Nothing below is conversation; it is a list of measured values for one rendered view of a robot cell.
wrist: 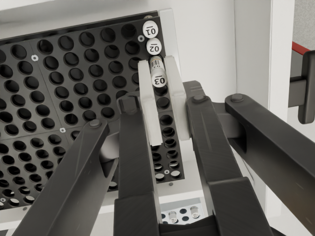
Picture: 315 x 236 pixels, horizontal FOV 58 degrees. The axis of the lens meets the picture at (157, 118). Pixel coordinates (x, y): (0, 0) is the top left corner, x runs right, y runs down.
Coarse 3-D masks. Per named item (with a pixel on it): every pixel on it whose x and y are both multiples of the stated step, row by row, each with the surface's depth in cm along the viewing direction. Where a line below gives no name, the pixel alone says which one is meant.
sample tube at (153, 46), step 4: (148, 40) 24; (152, 40) 23; (156, 40) 23; (148, 44) 23; (152, 44) 23; (156, 44) 23; (160, 44) 23; (148, 48) 23; (152, 48) 23; (156, 48) 23; (160, 48) 23; (152, 52) 24; (156, 52) 24
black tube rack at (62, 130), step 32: (64, 32) 26; (96, 32) 24; (128, 32) 27; (0, 64) 24; (32, 64) 25; (64, 64) 25; (96, 64) 25; (128, 64) 25; (0, 96) 26; (32, 96) 26; (64, 96) 27; (96, 96) 26; (0, 128) 27; (32, 128) 31; (64, 128) 28; (0, 160) 29; (32, 160) 29; (160, 160) 30; (0, 192) 31; (32, 192) 31
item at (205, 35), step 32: (0, 0) 23; (32, 0) 23; (64, 0) 28; (96, 0) 28; (128, 0) 29; (160, 0) 29; (192, 0) 29; (224, 0) 29; (0, 32) 29; (32, 32) 29; (192, 32) 30; (224, 32) 31; (192, 64) 32; (224, 64) 32; (224, 96) 34; (192, 160) 39; (160, 192) 34; (192, 192) 34; (0, 224) 34
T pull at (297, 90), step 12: (312, 60) 25; (312, 72) 25; (300, 84) 26; (312, 84) 26; (288, 96) 26; (300, 96) 26; (312, 96) 26; (300, 108) 28; (312, 108) 27; (300, 120) 28; (312, 120) 28
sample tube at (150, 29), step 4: (148, 16) 26; (144, 24) 23; (148, 24) 22; (152, 24) 22; (156, 24) 23; (144, 28) 23; (148, 28) 23; (152, 28) 23; (156, 28) 23; (144, 32) 23; (148, 32) 23; (152, 32) 23; (156, 32) 23; (148, 36) 23; (152, 36) 23
